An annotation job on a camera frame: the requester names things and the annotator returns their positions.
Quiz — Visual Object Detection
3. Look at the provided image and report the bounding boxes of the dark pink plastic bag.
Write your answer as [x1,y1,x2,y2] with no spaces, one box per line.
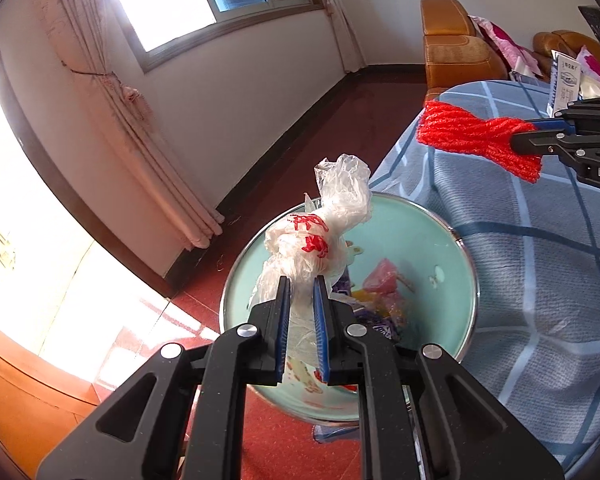
[362,259,406,293]

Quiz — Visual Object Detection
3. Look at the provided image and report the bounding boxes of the orange leather armchair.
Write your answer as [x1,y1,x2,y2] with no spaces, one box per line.
[420,0,511,103]

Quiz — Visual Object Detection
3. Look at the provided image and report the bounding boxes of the narrow pink curtain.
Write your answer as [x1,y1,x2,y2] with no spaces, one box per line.
[305,0,366,73]

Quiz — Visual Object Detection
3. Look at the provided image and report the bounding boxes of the red yarn scrubber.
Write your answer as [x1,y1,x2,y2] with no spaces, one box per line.
[416,100,543,186]

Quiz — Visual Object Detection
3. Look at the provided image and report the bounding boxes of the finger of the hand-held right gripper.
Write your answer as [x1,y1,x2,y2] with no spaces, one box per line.
[522,96,600,133]
[510,130,600,161]

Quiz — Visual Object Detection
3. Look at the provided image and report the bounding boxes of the long pink curtain with tassel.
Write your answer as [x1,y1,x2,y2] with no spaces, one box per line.
[35,0,226,251]

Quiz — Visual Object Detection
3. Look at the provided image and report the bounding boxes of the pink white pillow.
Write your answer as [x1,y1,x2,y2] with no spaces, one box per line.
[470,14,536,76]
[577,45,600,96]

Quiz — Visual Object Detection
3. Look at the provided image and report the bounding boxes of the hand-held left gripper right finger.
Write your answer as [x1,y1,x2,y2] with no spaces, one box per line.
[312,275,566,480]

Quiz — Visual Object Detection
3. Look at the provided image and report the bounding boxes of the orange wooden door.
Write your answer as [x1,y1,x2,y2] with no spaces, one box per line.
[0,317,101,461]

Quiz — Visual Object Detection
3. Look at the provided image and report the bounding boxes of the round light green table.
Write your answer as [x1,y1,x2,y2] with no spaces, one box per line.
[221,191,481,423]

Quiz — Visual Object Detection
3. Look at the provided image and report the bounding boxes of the white paper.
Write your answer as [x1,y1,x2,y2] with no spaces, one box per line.
[511,52,543,81]

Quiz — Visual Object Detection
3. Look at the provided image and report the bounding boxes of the orange leather sofa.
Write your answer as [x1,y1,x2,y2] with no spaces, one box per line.
[532,30,596,68]

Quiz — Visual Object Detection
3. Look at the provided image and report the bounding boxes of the white milk carton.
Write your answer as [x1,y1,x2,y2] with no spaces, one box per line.
[547,50,583,116]

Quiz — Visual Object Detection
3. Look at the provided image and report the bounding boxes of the brown wooden door frame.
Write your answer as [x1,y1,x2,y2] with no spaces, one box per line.
[0,25,186,301]

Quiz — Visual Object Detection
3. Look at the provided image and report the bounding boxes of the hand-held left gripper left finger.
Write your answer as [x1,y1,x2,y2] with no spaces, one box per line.
[37,275,293,480]

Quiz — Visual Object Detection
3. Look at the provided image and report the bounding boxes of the clear red print plastic bag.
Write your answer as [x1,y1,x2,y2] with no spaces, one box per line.
[250,154,373,381]

